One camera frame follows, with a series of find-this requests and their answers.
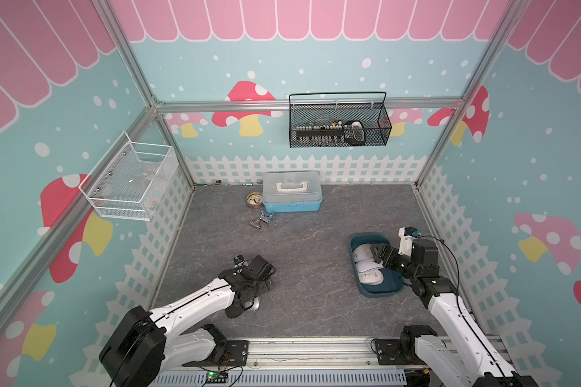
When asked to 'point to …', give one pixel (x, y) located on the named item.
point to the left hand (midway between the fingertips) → (258, 290)
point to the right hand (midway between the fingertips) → (380, 248)
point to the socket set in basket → (330, 133)
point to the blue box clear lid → (291, 191)
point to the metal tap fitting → (267, 218)
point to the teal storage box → (392, 284)
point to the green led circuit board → (216, 377)
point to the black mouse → (234, 310)
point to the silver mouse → (252, 304)
